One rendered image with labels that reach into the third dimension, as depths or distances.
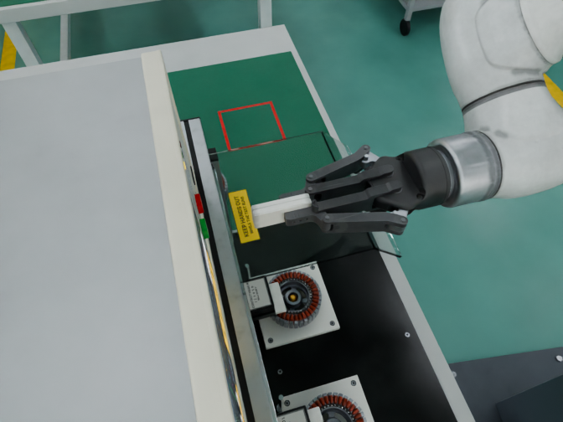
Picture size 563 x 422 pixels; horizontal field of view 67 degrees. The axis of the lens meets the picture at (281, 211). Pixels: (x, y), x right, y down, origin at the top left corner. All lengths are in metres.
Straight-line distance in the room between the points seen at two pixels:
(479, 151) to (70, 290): 0.45
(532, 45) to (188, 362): 0.50
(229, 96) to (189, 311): 1.04
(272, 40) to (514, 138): 1.06
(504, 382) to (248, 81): 1.35
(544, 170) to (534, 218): 1.62
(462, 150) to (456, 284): 1.37
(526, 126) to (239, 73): 0.96
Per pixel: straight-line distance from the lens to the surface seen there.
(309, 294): 0.86
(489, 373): 1.79
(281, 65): 1.40
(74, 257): 0.36
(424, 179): 0.53
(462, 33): 0.63
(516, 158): 0.58
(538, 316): 1.98
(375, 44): 2.86
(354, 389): 0.85
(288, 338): 0.86
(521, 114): 0.59
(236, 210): 0.65
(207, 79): 1.37
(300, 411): 0.69
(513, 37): 0.60
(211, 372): 0.29
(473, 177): 0.55
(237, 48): 1.49
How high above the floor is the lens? 1.60
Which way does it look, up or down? 56 degrees down
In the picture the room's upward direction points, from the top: straight up
